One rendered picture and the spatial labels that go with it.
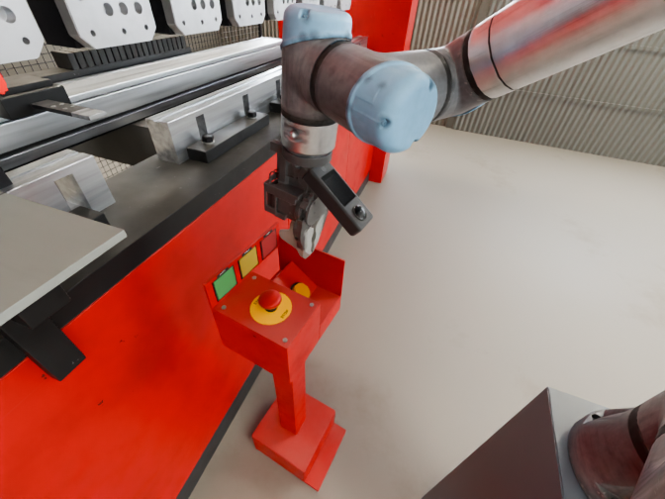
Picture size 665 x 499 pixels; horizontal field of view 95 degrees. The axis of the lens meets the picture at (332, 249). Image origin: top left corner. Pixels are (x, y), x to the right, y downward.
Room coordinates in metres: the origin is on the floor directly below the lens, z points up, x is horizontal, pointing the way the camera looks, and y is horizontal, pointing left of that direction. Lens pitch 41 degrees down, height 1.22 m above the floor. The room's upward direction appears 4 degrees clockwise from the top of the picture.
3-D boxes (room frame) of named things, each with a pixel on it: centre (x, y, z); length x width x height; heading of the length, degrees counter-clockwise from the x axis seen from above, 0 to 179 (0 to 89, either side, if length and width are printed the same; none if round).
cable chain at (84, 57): (1.11, 0.68, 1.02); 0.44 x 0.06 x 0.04; 163
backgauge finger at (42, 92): (0.62, 0.58, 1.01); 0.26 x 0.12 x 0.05; 73
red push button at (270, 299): (0.33, 0.10, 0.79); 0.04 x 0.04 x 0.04
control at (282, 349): (0.38, 0.09, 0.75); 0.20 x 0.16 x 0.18; 154
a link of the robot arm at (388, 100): (0.34, -0.04, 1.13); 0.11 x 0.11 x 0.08; 40
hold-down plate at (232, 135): (0.81, 0.29, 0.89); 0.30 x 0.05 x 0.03; 163
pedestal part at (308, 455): (0.36, 0.06, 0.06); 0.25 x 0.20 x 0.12; 64
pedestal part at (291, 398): (0.38, 0.09, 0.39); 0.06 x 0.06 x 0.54; 64
